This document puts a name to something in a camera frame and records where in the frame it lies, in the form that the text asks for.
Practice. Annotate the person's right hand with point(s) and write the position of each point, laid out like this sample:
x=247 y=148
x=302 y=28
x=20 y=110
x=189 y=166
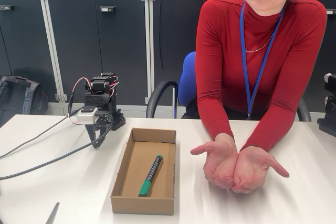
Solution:
x=220 y=161

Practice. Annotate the green capped black marker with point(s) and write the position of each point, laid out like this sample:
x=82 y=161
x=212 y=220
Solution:
x=151 y=174

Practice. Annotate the grey metal strip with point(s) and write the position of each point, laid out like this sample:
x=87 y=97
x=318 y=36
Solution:
x=53 y=214

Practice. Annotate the right forearm in red sleeve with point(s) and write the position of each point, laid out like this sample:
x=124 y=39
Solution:
x=212 y=119

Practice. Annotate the black idle robot arm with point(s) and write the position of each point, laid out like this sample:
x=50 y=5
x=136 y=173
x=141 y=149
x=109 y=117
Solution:
x=329 y=124

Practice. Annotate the person in red top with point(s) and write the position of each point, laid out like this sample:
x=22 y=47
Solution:
x=223 y=51

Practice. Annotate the open brown cardboard box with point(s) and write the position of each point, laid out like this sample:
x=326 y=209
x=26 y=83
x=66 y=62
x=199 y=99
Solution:
x=136 y=204

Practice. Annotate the dark cabinet door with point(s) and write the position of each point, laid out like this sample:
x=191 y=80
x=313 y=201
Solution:
x=78 y=51
x=330 y=51
x=21 y=37
x=178 y=24

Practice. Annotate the white gripper camera box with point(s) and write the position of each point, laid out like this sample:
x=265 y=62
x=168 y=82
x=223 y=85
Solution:
x=85 y=116

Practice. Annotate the left forearm in red sleeve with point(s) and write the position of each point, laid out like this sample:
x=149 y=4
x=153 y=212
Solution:
x=267 y=127

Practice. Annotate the person's left hand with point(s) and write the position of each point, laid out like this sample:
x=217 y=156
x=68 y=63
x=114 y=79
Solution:
x=254 y=169

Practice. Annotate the blue office chair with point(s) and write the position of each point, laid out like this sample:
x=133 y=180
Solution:
x=186 y=77

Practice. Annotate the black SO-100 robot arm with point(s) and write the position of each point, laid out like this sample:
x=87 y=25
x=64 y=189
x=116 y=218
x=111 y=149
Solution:
x=95 y=86

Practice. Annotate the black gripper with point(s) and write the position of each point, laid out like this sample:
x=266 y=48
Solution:
x=100 y=122

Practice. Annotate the dark grey backpack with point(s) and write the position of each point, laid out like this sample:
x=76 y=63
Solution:
x=23 y=98

